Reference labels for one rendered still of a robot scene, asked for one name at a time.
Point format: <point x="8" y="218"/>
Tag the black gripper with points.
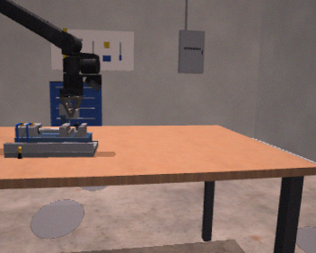
<point x="66" y="98"/>

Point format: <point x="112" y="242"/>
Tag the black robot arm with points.
<point x="75" y="62"/>

